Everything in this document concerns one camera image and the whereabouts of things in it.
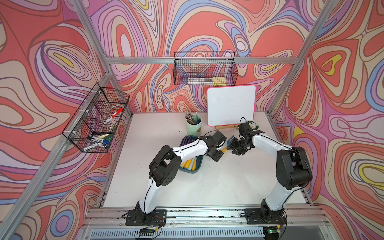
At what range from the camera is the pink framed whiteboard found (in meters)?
0.98

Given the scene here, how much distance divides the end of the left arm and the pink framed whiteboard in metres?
0.24

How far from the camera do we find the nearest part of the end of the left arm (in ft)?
2.27

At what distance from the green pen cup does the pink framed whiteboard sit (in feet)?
0.28

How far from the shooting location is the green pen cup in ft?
3.15

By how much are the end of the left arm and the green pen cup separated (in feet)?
0.69
